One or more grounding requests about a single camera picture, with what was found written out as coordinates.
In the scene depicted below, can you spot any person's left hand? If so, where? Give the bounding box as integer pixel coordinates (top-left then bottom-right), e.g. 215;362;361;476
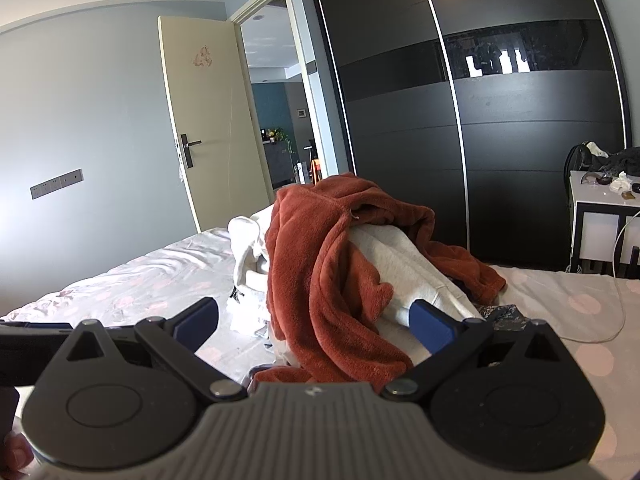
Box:
2;432;39;479

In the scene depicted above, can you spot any dark clothing on nightstand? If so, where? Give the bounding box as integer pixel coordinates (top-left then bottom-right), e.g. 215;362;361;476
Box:
595;147;640;178

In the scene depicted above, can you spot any cream door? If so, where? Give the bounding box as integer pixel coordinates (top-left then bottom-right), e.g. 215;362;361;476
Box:
157;15;273;233

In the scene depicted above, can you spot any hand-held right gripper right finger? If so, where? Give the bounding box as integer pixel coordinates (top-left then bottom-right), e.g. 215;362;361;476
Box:
382;300;591;402

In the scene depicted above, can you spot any white cable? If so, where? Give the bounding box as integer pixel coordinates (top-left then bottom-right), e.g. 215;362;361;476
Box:
542;210;640;343

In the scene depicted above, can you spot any grey wall switch panel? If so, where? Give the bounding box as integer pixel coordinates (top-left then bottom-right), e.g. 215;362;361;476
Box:
30;169;83;200

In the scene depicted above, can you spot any potted plant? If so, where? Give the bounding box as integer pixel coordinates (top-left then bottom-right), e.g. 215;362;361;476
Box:
267;127;296;153

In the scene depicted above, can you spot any white nightstand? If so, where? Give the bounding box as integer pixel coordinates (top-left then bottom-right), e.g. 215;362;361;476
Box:
567;170;640;278

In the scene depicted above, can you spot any bed with pink-dotted sheet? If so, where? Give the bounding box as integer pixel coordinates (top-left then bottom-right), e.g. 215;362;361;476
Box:
0;227;640;480

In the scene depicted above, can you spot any white garment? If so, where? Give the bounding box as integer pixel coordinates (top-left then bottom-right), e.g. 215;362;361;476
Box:
227;205;283;356

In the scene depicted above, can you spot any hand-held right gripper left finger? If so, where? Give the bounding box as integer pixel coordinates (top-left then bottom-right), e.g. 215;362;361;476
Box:
42;297;248;403

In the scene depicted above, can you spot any dark door handle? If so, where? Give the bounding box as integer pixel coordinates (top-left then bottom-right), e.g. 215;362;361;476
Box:
179;133;202;168

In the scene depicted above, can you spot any black backpack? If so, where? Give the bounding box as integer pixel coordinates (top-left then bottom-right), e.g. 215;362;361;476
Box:
564;142;603;206

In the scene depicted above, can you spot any light grey sweatshirt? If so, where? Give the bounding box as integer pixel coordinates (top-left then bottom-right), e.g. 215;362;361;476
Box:
350;223;483;356

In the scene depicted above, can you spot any black sliding wardrobe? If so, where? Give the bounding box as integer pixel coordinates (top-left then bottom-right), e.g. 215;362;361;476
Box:
305;0;633;271

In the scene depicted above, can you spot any dark patterned cloth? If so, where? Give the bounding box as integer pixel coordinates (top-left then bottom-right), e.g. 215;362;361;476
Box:
472;302;533;333

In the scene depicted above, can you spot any rust fleece garment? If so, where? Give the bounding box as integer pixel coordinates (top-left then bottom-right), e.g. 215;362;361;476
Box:
250;172;508;386

